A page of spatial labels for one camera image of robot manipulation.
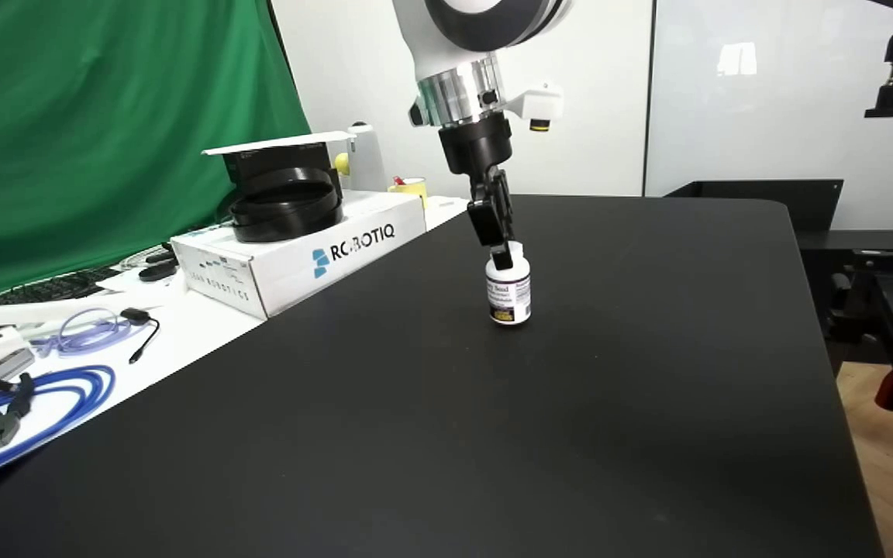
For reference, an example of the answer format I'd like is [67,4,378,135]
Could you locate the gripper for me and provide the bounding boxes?
[438,112,515,271]

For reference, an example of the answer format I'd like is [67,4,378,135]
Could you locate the white pill bottle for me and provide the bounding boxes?
[484,240,532,326]

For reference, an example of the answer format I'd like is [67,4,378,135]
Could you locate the yellow mug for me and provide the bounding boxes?
[388,176,429,212]

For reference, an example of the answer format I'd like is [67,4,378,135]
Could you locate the stack of black rings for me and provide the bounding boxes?
[229,167,345,244]

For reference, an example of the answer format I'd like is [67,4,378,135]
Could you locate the white cardboard box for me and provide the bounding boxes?
[171,190,427,321]

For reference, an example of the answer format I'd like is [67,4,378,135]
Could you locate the black box with white lid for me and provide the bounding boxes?
[202,130,357,196]

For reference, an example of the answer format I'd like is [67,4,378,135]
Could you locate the black desk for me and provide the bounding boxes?
[664,179,893,257]

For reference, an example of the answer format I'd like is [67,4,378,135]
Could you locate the white table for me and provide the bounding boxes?
[0,194,470,497]

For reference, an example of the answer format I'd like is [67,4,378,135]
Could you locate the green backdrop cloth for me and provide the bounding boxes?
[0,0,312,294]

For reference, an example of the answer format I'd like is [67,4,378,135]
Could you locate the black keyboard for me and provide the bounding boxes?
[0,265,123,308]

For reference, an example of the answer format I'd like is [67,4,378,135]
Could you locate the white foam strip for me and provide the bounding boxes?
[0,298,110,332]

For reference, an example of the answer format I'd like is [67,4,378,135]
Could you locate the black cable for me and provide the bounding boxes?
[120,307,161,365]

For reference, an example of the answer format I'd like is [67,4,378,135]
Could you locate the coil of lavender cable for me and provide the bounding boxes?
[30,308,134,359]

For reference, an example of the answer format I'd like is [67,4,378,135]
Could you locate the blue cable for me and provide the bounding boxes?
[0,364,116,491]

